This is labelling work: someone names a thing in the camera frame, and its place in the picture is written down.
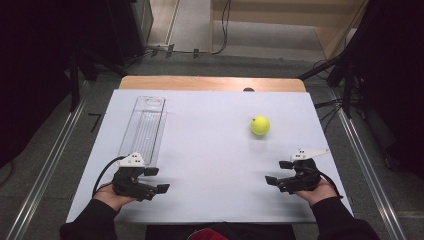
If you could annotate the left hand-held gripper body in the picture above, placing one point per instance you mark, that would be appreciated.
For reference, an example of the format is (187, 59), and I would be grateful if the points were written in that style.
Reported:
(128, 183)

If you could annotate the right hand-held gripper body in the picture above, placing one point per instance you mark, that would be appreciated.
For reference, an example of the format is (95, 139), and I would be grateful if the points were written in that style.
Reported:
(303, 178)

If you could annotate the clear plastic container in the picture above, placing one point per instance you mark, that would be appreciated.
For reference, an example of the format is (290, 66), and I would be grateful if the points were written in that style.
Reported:
(146, 130)

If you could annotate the yellow tennis ball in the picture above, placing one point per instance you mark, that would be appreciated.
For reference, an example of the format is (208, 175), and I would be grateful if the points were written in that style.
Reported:
(260, 125)

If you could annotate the person's right hand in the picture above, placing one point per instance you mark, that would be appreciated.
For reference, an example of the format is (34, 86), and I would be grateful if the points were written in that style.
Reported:
(318, 195)

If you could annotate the person's left hand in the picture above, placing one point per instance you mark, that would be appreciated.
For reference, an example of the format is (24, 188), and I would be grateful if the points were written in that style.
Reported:
(108, 196)

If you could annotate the white table board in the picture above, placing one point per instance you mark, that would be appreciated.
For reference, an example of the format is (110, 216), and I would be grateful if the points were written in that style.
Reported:
(213, 160)

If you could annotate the red cloth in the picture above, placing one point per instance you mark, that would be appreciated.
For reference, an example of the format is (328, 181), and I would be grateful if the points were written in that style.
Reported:
(208, 235)

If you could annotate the black table grommet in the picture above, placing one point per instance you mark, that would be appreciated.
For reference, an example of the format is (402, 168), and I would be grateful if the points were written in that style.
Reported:
(248, 89)

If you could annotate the black metal stand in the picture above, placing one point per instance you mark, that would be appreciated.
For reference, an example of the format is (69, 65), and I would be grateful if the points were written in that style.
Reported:
(347, 86)
(75, 83)

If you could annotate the wooden table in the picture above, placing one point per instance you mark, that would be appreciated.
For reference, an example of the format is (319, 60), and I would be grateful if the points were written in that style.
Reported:
(200, 83)

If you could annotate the dark curtain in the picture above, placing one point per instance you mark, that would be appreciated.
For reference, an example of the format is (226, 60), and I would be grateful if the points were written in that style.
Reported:
(33, 66)
(396, 83)

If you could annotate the black cabinet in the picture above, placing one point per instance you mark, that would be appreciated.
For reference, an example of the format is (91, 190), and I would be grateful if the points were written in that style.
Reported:
(128, 30)

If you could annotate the wooden shelf unit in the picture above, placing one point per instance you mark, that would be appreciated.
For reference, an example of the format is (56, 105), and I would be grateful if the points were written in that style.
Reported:
(283, 16)

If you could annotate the metal floor rail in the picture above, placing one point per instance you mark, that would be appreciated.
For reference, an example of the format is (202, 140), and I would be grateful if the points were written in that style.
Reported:
(370, 173)
(46, 173)

